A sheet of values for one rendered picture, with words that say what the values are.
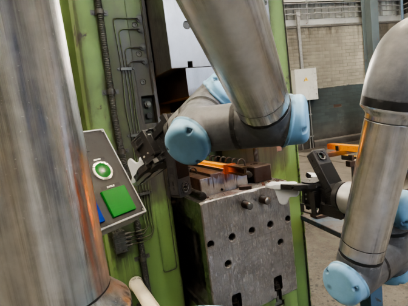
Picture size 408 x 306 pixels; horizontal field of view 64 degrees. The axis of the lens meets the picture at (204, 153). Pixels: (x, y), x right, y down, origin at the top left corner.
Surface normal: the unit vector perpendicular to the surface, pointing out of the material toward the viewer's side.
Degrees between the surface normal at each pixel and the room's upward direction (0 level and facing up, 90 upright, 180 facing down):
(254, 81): 138
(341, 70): 88
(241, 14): 131
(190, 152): 115
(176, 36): 90
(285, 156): 90
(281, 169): 90
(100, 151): 60
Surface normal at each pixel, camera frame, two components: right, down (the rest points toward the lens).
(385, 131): -0.58, 0.25
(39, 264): 0.30, 0.10
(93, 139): 0.62, -0.51
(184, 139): -0.28, 0.57
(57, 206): 0.67, 0.02
